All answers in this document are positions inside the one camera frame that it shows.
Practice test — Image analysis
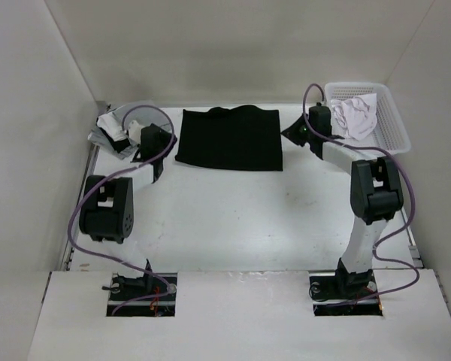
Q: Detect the black tank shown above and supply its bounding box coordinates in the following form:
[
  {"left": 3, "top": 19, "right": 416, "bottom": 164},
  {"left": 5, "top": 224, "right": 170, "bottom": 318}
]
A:
[
  {"left": 175, "top": 105, "right": 283, "bottom": 171},
  {"left": 109, "top": 138, "right": 132, "bottom": 153}
]

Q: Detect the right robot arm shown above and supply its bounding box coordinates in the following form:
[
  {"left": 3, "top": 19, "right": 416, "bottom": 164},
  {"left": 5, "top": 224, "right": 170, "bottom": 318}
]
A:
[{"left": 299, "top": 104, "right": 404, "bottom": 302}]

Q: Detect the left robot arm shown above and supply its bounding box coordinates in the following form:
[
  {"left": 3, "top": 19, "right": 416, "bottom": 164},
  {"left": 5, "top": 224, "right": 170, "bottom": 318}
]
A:
[{"left": 70, "top": 124, "right": 177, "bottom": 244}]

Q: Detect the folded black tank top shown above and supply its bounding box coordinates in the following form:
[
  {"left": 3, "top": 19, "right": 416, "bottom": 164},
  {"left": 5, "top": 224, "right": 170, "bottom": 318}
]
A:
[{"left": 109, "top": 138, "right": 132, "bottom": 153}]

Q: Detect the white tank top in basket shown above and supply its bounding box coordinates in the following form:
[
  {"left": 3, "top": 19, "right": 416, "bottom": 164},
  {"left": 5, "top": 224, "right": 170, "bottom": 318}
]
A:
[{"left": 329, "top": 93, "right": 377, "bottom": 141}]

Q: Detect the folded white tank top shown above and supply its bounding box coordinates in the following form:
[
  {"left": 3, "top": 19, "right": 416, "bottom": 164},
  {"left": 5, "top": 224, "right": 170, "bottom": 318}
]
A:
[{"left": 97, "top": 113, "right": 128, "bottom": 142}]

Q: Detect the bottom grey folded tank top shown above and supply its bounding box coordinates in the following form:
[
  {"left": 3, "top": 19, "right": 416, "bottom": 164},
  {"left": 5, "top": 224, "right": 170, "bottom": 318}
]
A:
[{"left": 88, "top": 126, "right": 136, "bottom": 159}]

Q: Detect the white plastic basket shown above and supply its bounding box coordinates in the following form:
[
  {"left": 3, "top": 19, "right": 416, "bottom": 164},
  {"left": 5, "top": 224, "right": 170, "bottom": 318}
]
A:
[{"left": 324, "top": 81, "right": 413, "bottom": 155}]

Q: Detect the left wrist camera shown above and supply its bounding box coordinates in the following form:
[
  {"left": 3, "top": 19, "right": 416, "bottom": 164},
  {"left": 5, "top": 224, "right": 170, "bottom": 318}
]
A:
[{"left": 127, "top": 120, "right": 144, "bottom": 144}]

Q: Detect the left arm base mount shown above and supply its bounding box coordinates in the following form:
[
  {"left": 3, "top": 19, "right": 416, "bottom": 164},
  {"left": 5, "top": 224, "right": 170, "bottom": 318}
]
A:
[{"left": 101, "top": 274, "right": 178, "bottom": 317}]

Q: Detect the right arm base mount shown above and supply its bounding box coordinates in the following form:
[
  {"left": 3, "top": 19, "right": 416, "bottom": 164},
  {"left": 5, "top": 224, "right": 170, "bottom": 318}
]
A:
[{"left": 309, "top": 272, "right": 383, "bottom": 317}]

